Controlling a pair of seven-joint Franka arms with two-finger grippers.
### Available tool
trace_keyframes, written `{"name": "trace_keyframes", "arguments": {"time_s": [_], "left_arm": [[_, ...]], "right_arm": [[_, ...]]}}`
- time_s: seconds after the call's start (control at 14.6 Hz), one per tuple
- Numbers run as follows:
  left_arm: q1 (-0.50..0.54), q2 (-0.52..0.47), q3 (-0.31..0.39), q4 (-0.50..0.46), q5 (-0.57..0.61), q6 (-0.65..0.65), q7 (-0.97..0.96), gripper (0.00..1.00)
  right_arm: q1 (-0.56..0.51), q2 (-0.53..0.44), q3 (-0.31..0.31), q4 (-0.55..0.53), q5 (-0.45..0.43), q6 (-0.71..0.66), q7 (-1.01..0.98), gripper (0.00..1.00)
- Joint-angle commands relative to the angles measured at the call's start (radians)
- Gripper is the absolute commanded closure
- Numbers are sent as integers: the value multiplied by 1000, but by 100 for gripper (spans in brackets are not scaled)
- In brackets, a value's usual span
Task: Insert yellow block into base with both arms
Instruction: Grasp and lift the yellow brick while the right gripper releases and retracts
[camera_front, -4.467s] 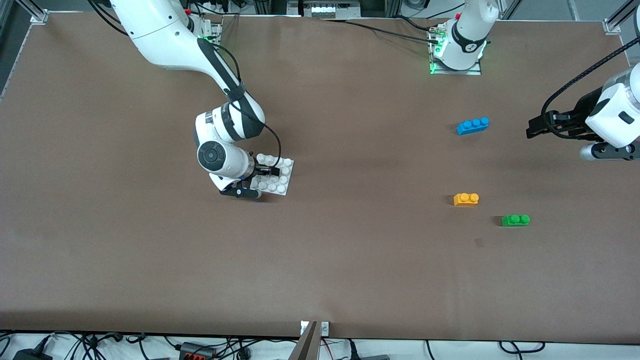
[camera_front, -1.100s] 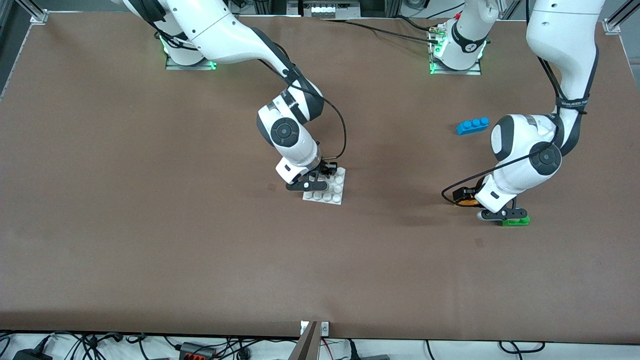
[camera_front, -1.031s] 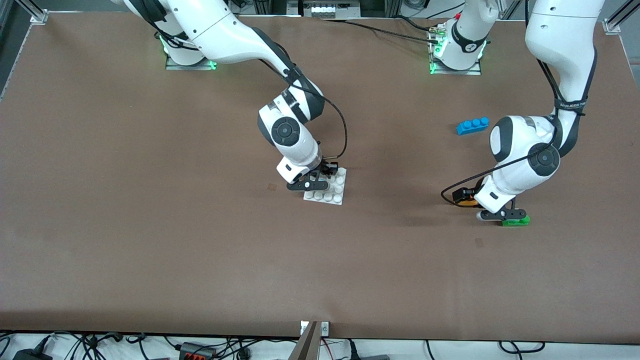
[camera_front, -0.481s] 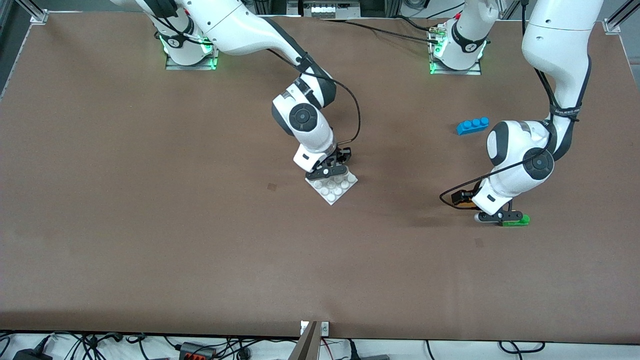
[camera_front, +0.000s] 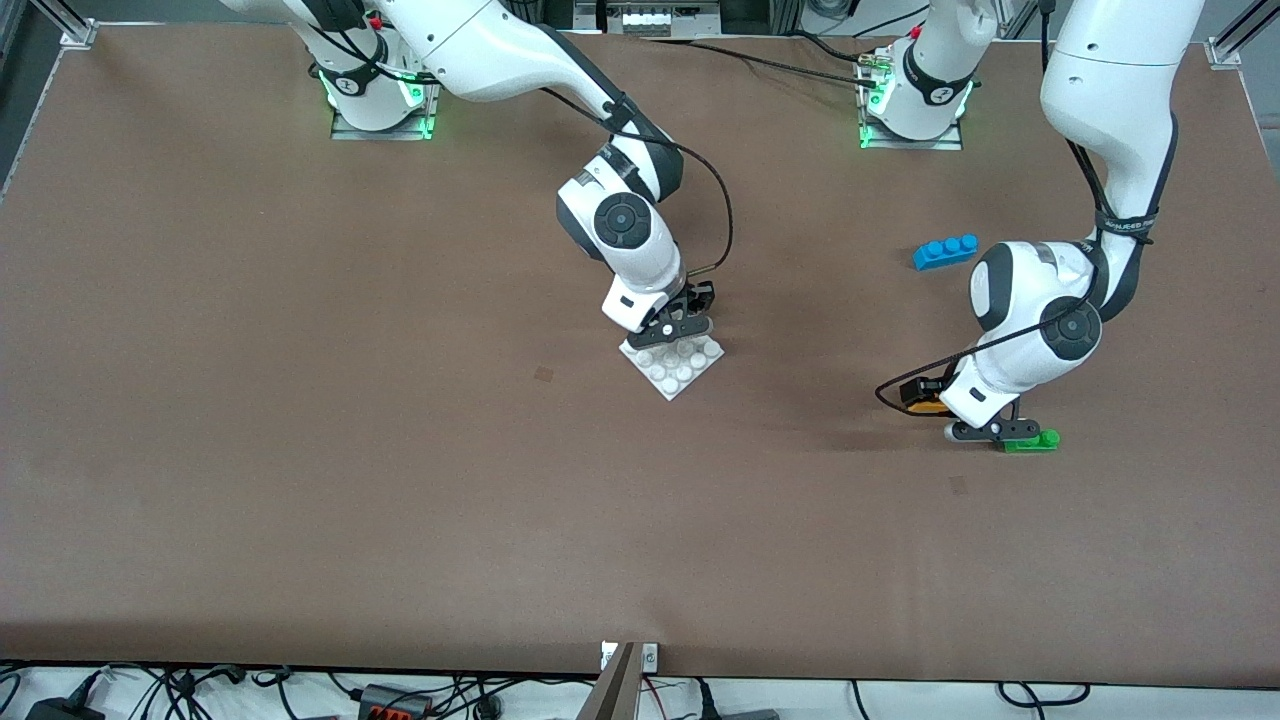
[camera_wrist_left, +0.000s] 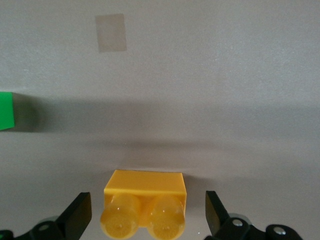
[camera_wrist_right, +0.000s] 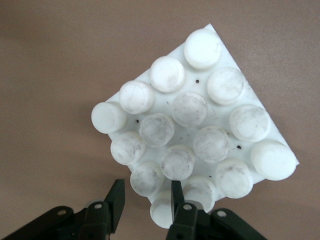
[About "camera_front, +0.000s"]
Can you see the green toy block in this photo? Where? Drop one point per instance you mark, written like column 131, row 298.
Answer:
column 1045, row 441

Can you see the metal corner bracket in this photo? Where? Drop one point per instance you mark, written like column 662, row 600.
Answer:
column 1222, row 55
column 80, row 35

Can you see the yellow toy block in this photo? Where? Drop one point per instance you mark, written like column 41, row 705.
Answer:
column 930, row 408

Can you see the black power adapter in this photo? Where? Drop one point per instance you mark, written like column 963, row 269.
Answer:
column 60, row 712

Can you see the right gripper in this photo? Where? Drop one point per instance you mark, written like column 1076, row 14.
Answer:
column 701, row 296

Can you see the grey tapered post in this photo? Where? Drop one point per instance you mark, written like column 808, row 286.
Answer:
column 612, row 695

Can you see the white power strip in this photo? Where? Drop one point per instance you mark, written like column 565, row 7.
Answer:
column 645, row 18

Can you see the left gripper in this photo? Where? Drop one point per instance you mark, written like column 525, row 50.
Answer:
column 917, row 392

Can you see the black box orange connectors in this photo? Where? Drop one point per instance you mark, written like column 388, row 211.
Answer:
column 395, row 705

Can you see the aluminium frame rail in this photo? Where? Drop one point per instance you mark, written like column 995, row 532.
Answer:
column 1250, row 24

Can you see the black power brick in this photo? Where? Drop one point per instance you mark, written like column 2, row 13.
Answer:
column 750, row 715

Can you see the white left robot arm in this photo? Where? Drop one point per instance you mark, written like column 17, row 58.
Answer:
column 1110, row 90

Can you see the white studded base plate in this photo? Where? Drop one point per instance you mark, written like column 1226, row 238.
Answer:
column 675, row 370

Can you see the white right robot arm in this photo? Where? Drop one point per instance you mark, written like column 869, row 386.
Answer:
column 480, row 45

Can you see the small metal edge bracket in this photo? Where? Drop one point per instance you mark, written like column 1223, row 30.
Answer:
column 650, row 657

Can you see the blue toy block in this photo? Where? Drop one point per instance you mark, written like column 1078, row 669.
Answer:
column 945, row 252

